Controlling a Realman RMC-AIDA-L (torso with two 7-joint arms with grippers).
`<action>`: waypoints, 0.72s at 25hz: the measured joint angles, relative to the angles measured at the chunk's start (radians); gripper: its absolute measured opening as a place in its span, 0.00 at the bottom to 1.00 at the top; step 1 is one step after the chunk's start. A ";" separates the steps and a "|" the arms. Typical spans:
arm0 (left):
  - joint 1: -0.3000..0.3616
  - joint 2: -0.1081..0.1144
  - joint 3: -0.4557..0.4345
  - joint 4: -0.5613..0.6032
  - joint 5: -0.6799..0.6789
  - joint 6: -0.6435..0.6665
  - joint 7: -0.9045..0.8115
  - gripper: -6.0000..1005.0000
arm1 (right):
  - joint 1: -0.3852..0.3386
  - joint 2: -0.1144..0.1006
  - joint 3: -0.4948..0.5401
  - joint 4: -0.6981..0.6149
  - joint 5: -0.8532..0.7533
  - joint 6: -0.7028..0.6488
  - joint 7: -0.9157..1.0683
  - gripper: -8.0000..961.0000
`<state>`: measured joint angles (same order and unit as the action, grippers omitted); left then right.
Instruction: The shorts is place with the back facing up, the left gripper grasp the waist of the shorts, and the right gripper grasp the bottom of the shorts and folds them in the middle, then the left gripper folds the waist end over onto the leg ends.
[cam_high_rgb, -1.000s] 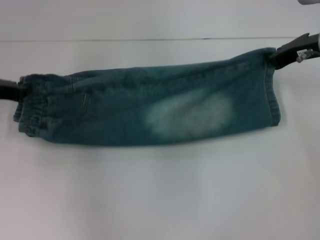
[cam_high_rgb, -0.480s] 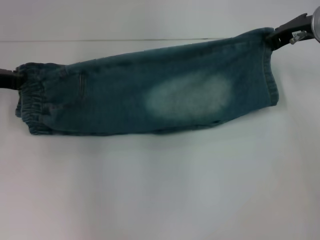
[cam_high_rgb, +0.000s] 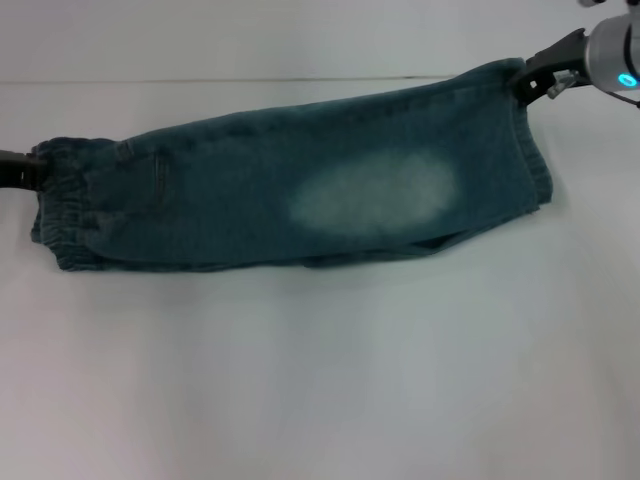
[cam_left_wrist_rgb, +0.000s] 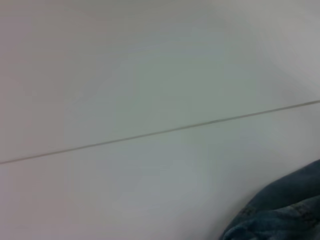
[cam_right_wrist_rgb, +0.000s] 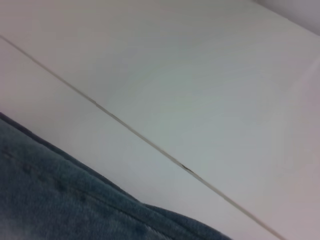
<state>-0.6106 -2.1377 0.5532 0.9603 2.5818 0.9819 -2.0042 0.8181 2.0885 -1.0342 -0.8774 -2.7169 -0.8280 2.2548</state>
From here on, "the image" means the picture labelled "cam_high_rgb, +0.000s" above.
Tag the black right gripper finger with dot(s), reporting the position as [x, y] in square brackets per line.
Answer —
[522, 90]

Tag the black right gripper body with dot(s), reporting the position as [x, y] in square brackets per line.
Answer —
[565, 52]

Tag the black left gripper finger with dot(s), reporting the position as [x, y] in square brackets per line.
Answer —
[12, 179]
[20, 157]

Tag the blue denim shorts with embroidery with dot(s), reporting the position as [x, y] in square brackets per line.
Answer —
[300, 190]

